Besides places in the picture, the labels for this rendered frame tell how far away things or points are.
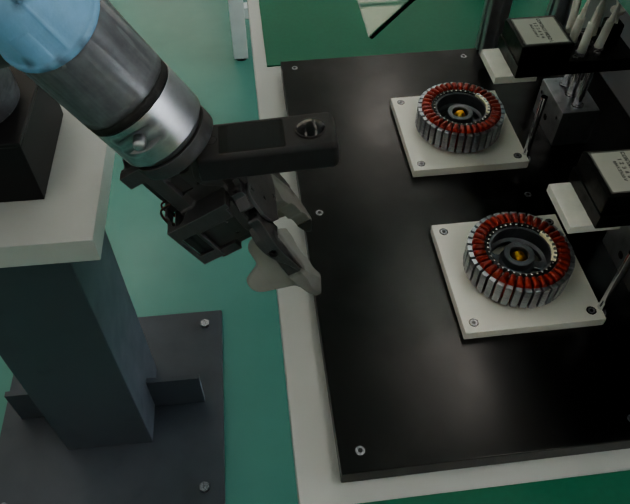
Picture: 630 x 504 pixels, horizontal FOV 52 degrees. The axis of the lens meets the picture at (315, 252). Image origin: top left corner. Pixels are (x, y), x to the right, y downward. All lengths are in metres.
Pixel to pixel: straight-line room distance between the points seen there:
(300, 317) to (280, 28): 0.58
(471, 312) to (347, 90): 0.41
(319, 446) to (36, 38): 0.42
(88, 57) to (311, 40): 0.69
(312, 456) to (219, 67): 1.91
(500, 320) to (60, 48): 0.48
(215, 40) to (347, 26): 1.44
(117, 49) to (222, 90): 1.83
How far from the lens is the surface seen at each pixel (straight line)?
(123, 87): 0.47
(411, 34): 1.14
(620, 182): 0.67
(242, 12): 2.32
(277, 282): 0.61
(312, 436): 0.65
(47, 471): 1.53
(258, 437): 1.47
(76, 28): 0.46
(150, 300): 1.70
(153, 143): 0.50
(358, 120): 0.91
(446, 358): 0.68
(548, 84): 0.94
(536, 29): 0.85
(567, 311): 0.73
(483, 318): 0.70
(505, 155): 0.87
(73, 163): 0.94
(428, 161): 0.84
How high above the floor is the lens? 1.34
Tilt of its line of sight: 50 degrees down
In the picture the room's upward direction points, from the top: straight up
